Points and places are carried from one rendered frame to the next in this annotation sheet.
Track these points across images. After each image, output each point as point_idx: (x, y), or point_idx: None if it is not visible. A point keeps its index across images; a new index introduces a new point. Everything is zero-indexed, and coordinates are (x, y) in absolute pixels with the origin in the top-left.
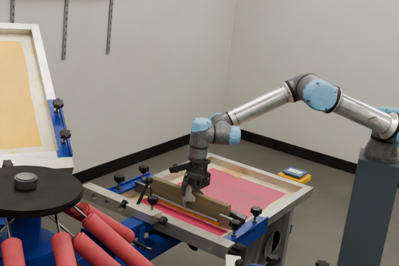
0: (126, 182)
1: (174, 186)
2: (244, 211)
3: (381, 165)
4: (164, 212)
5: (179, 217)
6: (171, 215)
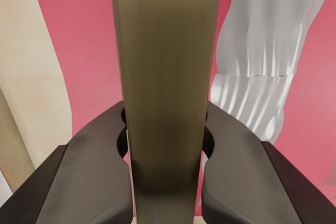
0: None
1: None
2: (321, 189)
3: None
4: None
5: (108, 69)
6: (92, 33)
